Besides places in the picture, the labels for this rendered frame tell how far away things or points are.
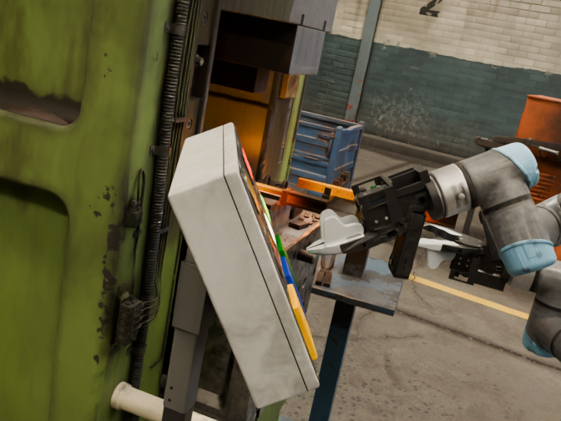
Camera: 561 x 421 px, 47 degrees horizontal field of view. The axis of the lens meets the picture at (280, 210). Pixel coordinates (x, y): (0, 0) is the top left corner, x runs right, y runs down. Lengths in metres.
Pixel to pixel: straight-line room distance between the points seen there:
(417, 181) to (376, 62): 8.44
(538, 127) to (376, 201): 3.97
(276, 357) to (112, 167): 0.50
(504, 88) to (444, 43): 1.01
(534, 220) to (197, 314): 0.51
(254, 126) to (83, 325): 0.74
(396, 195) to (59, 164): 0.58
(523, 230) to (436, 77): 8.21
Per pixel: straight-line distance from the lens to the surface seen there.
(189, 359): 0.93
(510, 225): 1.00
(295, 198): 1.43
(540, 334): 1.39
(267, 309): 0.73
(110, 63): 1.10
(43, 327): 1.36
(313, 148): 5.27
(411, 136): 9.26
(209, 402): 1.52
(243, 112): 1.71
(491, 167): 1.00
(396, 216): 0.97
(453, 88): 9.12
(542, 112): 4.89
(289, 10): 1.24
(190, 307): 0.90
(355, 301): 1.77
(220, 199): 0.68
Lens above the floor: 1.35
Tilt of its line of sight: 15 degrees down
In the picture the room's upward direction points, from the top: 11 degrees clockwise
